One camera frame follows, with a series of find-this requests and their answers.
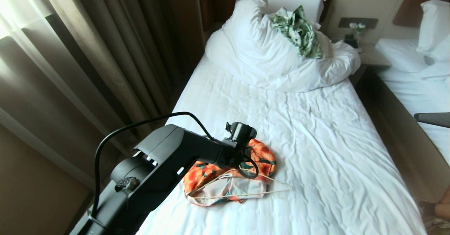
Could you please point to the sheer beige curtain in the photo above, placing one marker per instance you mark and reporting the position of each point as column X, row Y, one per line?
column 42, row 87

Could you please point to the white pillow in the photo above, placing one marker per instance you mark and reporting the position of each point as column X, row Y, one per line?
column 436, row 24
column 291, row 1

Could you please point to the orange floral shirt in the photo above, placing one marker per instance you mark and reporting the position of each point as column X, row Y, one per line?
column 263, row 156

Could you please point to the pale thin clothes hanger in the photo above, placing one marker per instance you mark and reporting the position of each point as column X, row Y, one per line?
column 277, row 184

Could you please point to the bed with white sheet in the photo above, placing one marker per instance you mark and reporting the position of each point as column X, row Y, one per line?
column 316, row 140

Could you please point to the brown wooden headboard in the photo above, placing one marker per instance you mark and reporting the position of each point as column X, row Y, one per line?
column 218, row 6
column 409, row 8

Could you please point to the green leaf print cloth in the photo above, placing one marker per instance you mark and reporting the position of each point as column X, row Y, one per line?
column 300, row 34

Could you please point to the person's leg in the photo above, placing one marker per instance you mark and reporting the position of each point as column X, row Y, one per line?
column 443, row 209

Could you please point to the white crumpled duvet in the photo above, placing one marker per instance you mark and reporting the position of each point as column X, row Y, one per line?
column 253, row 52

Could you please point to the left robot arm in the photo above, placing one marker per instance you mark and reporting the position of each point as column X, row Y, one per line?
column 158, row 157

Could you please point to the bed with wooden frame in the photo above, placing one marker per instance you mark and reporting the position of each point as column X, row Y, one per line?
column 415, row 94

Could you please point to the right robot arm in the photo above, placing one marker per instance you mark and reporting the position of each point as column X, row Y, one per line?
column 434, row 119

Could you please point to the small white flower plant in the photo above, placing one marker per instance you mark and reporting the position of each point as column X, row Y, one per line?
column 355, row 34

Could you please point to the brown drape curtain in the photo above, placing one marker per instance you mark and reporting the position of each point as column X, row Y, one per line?
column 140, row 52

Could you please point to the wooden nightstand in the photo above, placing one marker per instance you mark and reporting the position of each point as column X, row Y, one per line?
column 372, row 57

